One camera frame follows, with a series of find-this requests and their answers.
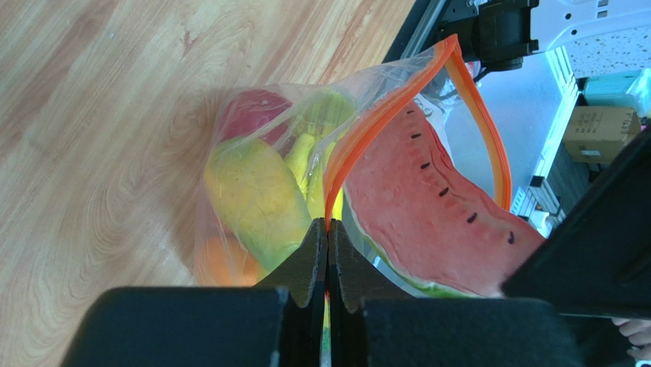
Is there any cardboard box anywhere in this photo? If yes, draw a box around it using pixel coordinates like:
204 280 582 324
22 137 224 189
563 106 641 164

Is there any orange persimmon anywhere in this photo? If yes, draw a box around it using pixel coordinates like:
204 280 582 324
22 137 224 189
194 234 260 287

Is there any person hand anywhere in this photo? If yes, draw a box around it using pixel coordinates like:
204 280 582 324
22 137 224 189
611 318 650 361

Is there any red pomegranate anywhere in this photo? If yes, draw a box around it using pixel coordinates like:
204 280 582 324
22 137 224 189
219 89 293 142

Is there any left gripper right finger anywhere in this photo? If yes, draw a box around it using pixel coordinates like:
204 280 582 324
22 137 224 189
328 221 583 366

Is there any watermelon slice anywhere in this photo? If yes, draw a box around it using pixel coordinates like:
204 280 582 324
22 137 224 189
345 102 544 297

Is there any clear orange zip top bag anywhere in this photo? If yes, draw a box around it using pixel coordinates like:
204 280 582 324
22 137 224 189
194 33 513 299

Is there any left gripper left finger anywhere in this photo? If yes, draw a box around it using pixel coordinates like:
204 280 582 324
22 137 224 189
62 219 327 366

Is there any yellow banana bunch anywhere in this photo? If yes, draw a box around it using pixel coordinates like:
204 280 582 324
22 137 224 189
284 89 356 219

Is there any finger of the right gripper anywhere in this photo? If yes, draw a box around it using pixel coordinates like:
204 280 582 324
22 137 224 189
502 129 650 320

